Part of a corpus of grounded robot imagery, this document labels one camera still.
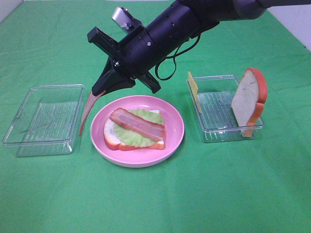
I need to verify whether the right clear plastic tray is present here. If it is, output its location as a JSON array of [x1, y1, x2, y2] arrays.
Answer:
[[187, 75, 264, 143]]

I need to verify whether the yellow cheese slice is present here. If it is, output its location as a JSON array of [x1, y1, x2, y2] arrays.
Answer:
[[188, 71, 202, 114]]

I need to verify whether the bread slice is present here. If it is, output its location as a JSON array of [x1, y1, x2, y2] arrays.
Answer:
[[104, 119, 165, 151], [231, 67, 268, 127]]

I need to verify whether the bacon strip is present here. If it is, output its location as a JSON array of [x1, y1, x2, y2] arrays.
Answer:
[[109, 108, 165, 141], [78, 90, 106, 136]]

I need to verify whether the left clear plastic tray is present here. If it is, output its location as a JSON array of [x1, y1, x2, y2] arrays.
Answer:
[[2, 84, 84, 157]]

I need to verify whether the clear plastic tray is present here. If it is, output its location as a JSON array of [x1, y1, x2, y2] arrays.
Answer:
[[187, 75, 264, 143], [2, 84, 84, 157]]

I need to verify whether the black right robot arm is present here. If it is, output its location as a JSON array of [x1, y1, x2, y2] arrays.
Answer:
[[87, 0, 305, 96]]

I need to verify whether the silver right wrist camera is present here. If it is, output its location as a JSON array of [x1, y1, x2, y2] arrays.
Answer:
[[111, 7, 132, 32]]

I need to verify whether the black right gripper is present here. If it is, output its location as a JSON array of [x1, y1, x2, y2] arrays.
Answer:
[[87, 27, 161, 95]]

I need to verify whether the pink round plate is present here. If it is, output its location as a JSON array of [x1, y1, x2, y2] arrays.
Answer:
[[90, 95, 185, 168]]

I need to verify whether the green table cloth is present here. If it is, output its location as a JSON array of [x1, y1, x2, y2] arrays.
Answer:
[[0, 0, 311, 233]]

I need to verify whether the green lettuce leaf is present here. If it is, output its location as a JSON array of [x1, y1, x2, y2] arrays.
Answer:
[[110, 108, 164, 147]]

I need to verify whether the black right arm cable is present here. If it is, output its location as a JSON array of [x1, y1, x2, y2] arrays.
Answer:
[[154, 33, 202, 81]]

